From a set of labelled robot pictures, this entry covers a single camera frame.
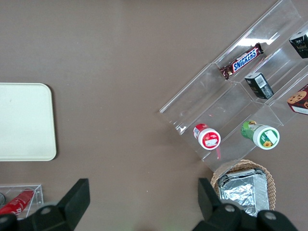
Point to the small black box gold print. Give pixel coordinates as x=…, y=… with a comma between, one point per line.
x=300, y=45

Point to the aluminium foil container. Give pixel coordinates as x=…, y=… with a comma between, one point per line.
x=243, y=192

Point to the Snickers chocolate bar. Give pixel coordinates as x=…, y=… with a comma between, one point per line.
x=243, y=62

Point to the red yogurt cup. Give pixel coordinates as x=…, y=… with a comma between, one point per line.
x=209, y=139

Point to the cream rectangular plastic tray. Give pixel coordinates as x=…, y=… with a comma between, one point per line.
x=24, y=120

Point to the small black box with barcode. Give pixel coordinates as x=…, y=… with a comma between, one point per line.
x=261, y=86

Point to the red cola bottle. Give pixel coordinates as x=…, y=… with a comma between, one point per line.
x=16, y=203

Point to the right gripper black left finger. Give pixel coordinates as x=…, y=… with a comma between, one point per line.
x=72, y=204

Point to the green yogurt cup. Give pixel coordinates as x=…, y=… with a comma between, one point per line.
x=267, y=137

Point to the small wicker basket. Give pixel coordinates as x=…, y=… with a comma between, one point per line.
x=269, y=178

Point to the clear acrylic tiered display stand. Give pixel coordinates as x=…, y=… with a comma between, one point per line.
x=216, y=101

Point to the dark red cookie box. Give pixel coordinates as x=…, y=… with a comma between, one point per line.
x=299, y=101

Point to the clear acrylic bottle rack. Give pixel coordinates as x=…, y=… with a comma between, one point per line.
x=37, y=192

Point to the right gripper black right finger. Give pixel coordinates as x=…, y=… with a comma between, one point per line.
x=211, y=211

